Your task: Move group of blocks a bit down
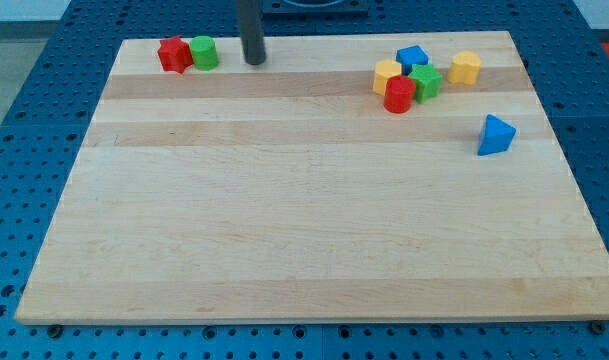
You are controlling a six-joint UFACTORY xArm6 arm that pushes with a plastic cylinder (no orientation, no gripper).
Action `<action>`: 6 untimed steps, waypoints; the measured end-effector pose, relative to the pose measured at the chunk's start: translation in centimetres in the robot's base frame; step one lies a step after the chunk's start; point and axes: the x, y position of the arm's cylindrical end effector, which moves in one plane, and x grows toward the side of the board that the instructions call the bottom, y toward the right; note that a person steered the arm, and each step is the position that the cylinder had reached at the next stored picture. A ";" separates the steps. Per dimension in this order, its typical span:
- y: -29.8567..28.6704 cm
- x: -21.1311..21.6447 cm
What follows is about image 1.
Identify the wooden board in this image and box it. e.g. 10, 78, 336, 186
15, 31, 609, 325

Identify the red cylinder block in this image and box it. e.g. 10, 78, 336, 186
383, 75, 416, 114

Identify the yellow hexagon block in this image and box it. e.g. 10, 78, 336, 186
372, 59, 402, 95

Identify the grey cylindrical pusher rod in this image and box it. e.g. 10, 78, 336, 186
235, 0, 266, 66

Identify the green star block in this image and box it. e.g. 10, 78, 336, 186
409, 64, 443, 104

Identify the green cylinder block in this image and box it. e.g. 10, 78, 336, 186
189, 35, 219, 71

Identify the blue cube block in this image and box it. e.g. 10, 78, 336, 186
395, 45, 429, 75

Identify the red star block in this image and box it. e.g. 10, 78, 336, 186
157, 35, 193, 74

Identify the yellow heart block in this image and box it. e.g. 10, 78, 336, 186
447, 50, 482, 85

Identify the blue triangle block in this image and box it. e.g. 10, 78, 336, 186
477, 114, 517, 156

